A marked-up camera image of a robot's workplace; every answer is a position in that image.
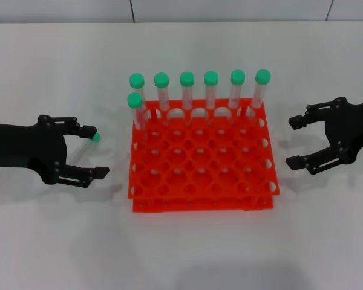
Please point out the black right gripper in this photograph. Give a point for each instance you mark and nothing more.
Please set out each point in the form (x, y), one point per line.
(351, 127)

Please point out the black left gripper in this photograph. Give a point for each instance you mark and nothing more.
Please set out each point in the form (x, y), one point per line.
(18, 145)

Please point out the clear test tube green cap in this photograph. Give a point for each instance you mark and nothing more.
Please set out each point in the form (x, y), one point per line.
(187, 78)
(134, 100)
(95, 137)
(137, 80)
(161, 79)
(211, 78)
(262, 76)
(237, 76)

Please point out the orange plastic test tube rack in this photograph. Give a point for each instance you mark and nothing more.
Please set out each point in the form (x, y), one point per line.
(199, 157)

